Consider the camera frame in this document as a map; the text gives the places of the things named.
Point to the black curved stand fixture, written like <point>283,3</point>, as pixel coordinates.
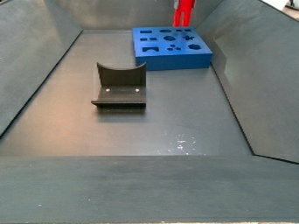
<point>122,86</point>

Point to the blue foam shape fixture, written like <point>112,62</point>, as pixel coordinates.
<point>170,48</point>

